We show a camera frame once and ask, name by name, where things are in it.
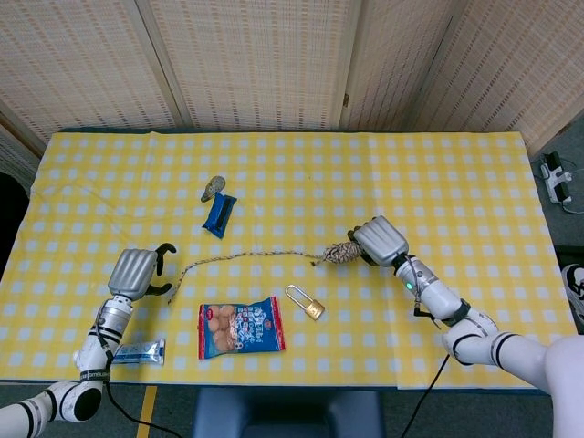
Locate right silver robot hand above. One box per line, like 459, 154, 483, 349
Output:
347, 215, 411, 268

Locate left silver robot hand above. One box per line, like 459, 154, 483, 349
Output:
107, 243, 178, 302

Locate speckled beige braided rope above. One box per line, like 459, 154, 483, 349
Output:
167, 240, 364, 306

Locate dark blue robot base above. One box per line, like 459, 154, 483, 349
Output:
191, 387, 387, 438

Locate white blue toothpaste tube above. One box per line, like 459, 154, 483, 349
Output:
111, 338, 166, 367

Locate yellow white checkered tablecloth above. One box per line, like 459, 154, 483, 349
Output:
0, 130, 579, 391

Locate dark blue snack wrapper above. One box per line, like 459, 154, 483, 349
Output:
202, 191, 238, 240

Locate brass long-shackle padlock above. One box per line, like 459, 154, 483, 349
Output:
285, 284, 326, 322

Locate blue cookie snack bag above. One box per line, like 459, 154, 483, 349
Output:
197, 295, 287, 361

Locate yellow floor tape strip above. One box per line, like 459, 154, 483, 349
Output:
136, 385, 159, 438

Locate white power strip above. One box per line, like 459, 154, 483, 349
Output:
540, 152, 575, 205

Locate black white shoe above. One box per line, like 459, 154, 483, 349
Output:
560, 263, 584, 328

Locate woven folding screen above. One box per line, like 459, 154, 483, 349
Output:
0, 0, 584, 156

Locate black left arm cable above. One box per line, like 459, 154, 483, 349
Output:
104, 355, 183, 438

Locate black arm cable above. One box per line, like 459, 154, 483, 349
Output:
401, 353, 451, 438
104, 355, 183, 438

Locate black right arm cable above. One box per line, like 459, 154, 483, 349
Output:
401, 353, 451, 438

